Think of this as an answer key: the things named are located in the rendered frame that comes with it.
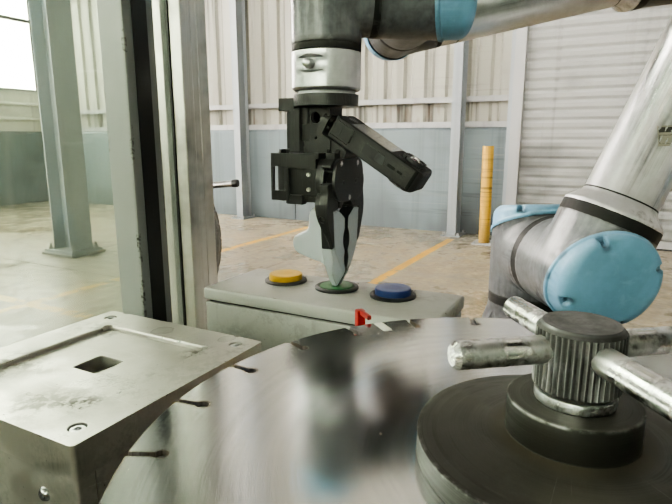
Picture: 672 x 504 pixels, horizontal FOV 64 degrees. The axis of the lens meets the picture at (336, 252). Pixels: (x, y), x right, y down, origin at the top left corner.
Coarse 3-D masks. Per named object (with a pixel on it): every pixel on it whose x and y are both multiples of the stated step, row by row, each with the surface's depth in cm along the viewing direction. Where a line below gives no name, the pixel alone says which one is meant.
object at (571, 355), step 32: (544, 320) 19; (576, 320) 19; (608, 320) 19; (448, 352) 19; (480, 352) 18; (512, 352) 18; (544, 352) 18; (576, 352) 18; (608, 352) 17; (640, 352) 19; (544, 384) 19; (576, 384) 18; (608, 384) 18; (640, 384) 16
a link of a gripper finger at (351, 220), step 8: (344, 208) 62; (352, 208) 62; (344, 216) 61; (352, 216) 62; (352, 224) 62; (344, 232) 62; (352, 232) 62; (344, 240) 62; (352, 240) 63; (344, 248) 62; (352, 248) 63; (344, 256) 62; (352, 256) 63; (344, 264) 62
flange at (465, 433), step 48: (480, 384) 24; (528, 384) 21; (432, 432) 20; (480, 432) 20; (528, 432) 19; (576, 432) 17; (624, 432) 17; (432, 480) 18; (480, 480) 17; (528, 480) 17; (576, 480) 17; (624, 480) 17
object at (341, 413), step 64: (448, 320) 36; (512, 320) 36; (256, 384) 26; (320, 384) 26; (384, 384) 26; (448, 384) 26; (192, 448) 21; (256, 448) 21; (320, 448) 21; (384, 448) 21
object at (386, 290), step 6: (378, 288) 59; (384, 288) 59; (390, 288) 59; (396, 288) 59; (402, 288) 59; (408, 288) 59; (378, 294) 59; (384, 294) 58; (390, 294) 58; (396, 294) 58; (402, 294) 58; (408, 294) 58
